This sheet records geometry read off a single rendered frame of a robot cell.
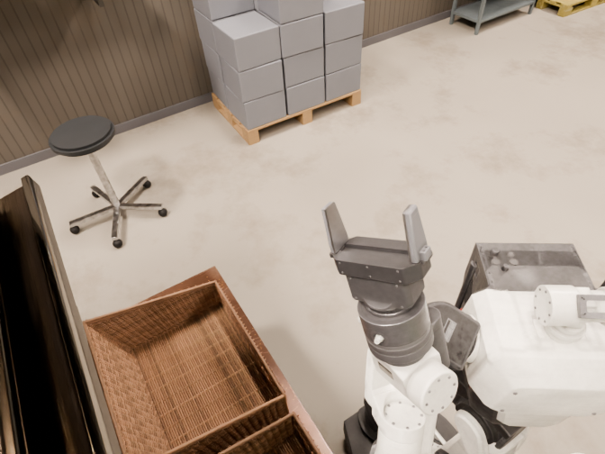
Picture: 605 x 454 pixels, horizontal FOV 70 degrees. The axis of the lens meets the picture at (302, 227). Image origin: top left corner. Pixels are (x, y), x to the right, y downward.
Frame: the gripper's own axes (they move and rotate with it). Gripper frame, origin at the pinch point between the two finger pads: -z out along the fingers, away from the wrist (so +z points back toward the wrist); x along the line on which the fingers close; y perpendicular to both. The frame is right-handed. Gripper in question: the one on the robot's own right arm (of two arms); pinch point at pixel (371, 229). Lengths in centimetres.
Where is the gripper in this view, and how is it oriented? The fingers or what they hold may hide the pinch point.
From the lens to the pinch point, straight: 51.3
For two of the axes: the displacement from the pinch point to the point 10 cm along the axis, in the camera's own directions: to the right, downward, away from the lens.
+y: -5.7, 5.2, -6.3
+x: 7.7, 0.6, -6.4
